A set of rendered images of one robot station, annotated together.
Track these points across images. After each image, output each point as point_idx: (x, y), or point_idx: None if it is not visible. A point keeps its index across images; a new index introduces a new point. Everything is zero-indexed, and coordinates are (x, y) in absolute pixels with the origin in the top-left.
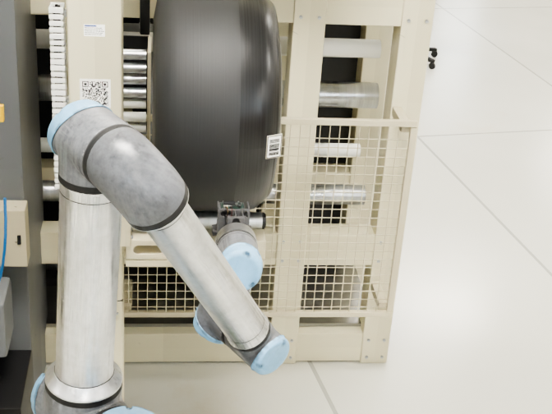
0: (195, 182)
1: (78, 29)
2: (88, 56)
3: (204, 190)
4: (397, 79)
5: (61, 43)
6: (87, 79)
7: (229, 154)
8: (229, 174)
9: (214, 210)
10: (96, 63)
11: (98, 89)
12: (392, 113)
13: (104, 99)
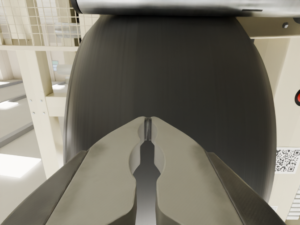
0: (217, 144)
1: (281, 210)
2: (279, 191)
3: (198, 116)
4: (35, 64)
5: (298, 196)
6: (287, 173)
7: (149, 213)
8: (147, 169)
9: (166, 26)
10: (273, 185)
11: (280, 164)
12: (31, 40)
13: (276, 155)
